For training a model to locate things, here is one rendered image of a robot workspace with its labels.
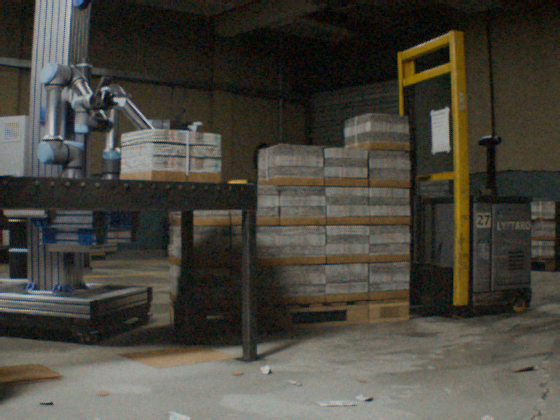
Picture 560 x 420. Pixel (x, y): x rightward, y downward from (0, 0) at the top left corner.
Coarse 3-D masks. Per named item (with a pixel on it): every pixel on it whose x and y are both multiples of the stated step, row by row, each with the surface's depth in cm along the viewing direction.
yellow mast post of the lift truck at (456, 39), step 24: (456, 48) 426; (456, 72) 425; (456, 96) 425; (456, 120) 425; (456, 144) 426; (456, 168) 426; (456, 192) 426; (456, 216) 426; (456, 240) 426; (456, 264) 425; (456, 288) 425
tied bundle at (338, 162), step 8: (328, 152) 415; (336, 152) 417; (344, 152) 419; (352, 152) 420; (360, 152) 421; (328, 160) 415; (336, 160) 417; (344, 160) 419; (352, 160) 420; (360, 160) 422; (328, 168) 415; (336, 168) 416; (344, 168) 418; (352, 168) 419; (360, 168) 421; (328, 176) 415; (336, 176) 416; (344, 176) 418; (352, 176) 419; (360, 176) 421
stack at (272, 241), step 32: (288, 192) 406; (320, 192) 413; (352, 192) 420; (224, 256) 392; (256, 256) 399; (288, 256) 406; (320, 256) 412; (224, 288) 392; (288, 288) 406; (320, 288) 412; (352, 288) 419; (224, 320) 428; (288, 320) 405; (352, 320) 419
